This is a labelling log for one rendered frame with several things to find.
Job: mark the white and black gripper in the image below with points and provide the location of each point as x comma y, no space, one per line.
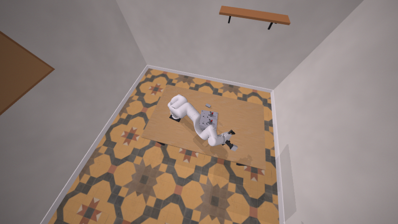
228,135

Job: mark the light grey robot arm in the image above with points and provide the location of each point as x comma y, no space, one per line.
179,108

